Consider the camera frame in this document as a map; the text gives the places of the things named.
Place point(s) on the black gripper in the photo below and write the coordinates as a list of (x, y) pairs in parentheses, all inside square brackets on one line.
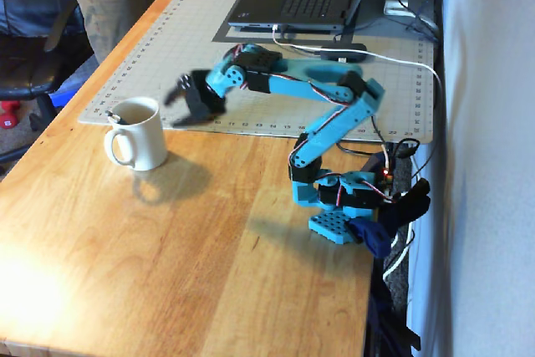
[(195, 100)]

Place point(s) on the blue and black pen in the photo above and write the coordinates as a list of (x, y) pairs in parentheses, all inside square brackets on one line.
[(115, 118)]

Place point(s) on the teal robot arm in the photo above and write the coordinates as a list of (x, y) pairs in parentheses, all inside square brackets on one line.
[(334, 123)]

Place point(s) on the white ceramic mug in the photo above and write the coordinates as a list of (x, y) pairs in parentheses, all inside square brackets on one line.
[(146, 139)]

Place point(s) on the grey gridded cutting mat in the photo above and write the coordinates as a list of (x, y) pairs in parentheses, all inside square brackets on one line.
[(167, 52)]

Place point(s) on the standing person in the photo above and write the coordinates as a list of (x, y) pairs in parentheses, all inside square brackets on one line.
[(113, 10)]

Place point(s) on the blue plastic bin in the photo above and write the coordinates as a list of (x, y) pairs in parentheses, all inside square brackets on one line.
[(62, 98)]

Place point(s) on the black office chair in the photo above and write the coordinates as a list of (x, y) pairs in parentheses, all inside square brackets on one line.
[(25, 72)]

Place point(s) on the black usb hub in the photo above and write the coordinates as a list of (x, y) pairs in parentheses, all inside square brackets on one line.
[(342, 55)]

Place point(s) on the red dumbbell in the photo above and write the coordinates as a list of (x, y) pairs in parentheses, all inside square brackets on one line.
[(6, 123)]

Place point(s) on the blue table clamp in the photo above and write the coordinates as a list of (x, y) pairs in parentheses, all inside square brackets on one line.
[(372, 236)]

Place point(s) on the silver stand base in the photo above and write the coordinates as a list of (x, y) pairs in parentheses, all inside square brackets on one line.
[(395, 6)]

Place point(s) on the black table clamp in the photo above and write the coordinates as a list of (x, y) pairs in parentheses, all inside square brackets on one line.
[(414, 202)]

